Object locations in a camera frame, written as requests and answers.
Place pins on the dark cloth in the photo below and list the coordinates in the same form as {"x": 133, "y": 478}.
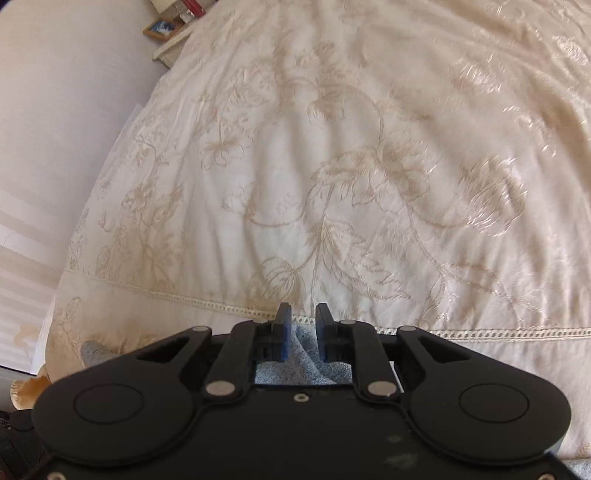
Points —
{"x": 18, "y": 443}

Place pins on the red box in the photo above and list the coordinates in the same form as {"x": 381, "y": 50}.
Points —
{"x": 193, "y": 7}

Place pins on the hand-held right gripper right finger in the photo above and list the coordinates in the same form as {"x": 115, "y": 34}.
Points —
{"x": 325, "y": 332}

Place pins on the white shade table lamp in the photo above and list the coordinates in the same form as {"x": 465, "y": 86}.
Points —
{"x": 164, "y": 5}

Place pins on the cream nightstand with drawer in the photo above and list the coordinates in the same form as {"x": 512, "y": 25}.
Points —
{"x": 173, "y": 46}

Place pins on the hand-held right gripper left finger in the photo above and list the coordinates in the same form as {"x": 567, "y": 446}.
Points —
{"x": 281, "y": 332}

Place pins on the wooden photo frame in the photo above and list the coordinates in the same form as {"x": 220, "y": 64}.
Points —
{"x": 161, "y": 28}

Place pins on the cream embroidered bedspread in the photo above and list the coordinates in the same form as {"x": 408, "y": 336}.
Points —
{"x": 351, "y": 166}

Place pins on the grey speckled pants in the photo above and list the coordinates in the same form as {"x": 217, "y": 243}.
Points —
{"x": 302, "y": 364}

